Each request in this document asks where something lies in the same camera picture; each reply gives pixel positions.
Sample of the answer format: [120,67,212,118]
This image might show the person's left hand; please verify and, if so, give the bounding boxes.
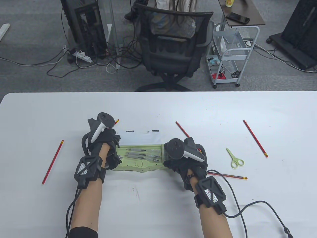
[84,128,123,170]

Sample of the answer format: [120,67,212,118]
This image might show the person's right hand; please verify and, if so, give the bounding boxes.
[163,139,208,191]

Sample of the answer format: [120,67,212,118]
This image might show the grey white hand controller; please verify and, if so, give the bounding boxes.
[165,137,205,163]
[82,112,115,155]

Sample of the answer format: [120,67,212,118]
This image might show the green multifunction pencil case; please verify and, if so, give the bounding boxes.
[109,129,167,172]

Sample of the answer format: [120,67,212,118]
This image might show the person's left forearm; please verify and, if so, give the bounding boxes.
[69,144,110,238]

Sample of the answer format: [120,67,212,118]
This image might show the person's right forearm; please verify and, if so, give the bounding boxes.
[186,177,233,238]

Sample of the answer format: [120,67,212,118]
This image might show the small green scissors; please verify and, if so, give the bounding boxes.
[226,148,245,169]

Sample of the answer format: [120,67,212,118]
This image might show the white power strip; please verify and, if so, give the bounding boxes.
[73,50,93,63]

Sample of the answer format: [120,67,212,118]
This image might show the black mesh office chair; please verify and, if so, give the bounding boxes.
[134,3,214,91]

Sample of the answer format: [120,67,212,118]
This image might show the black computer tower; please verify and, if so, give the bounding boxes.
[60,0,108,60]

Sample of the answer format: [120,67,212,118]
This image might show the white utility cart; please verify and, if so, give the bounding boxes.
[206,24,260,89]

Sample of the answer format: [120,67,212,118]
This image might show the white flat bar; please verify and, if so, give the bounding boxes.
[0,23,11,41]

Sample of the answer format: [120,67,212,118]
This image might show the black smartphone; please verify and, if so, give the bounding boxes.
[226,12,250,24]

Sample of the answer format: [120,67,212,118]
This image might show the brown side table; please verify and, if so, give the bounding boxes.
[219,0,266,28]

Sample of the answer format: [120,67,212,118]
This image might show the black wheeled stand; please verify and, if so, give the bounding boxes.
[266,0,317,71]

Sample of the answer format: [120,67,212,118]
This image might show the black left wrist camera module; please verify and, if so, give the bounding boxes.
[74,156,106,190]

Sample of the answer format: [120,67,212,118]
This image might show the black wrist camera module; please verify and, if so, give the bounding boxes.
[74,156,106,190]
[194,176,227,216]

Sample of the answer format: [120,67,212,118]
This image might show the black right wrist camera module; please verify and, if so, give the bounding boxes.
[194,176,227,216]

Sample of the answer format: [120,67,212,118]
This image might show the tangle of black floor cables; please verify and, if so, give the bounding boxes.
[47,32,146,78]

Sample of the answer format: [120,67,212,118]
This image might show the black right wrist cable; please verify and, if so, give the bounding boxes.
[206,170,295,238]

